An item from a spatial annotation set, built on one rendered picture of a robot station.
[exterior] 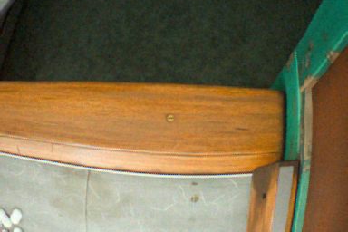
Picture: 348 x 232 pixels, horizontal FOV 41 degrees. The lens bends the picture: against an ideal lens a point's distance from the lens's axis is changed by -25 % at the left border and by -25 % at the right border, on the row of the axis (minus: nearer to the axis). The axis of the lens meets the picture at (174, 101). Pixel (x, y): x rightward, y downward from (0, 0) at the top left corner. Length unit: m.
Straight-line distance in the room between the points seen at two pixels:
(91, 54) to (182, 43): 0.26
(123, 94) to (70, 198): 0.18
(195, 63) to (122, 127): 0.85
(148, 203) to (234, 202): 0.12
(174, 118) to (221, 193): 0.13
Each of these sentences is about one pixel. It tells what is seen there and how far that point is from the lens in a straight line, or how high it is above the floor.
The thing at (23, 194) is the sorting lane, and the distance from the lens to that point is 0.80.
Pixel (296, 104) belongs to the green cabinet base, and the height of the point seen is 0.83.
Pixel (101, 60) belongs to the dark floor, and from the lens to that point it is 1.60.
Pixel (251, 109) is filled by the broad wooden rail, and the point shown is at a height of 0.77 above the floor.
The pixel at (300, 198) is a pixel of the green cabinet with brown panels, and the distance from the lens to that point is 0.67.
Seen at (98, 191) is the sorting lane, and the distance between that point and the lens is 0.78.
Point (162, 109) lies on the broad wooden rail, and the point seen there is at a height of 0.76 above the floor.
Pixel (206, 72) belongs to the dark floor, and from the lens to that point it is 1.60.
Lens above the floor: 1.51
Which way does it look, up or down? 75 degrees down
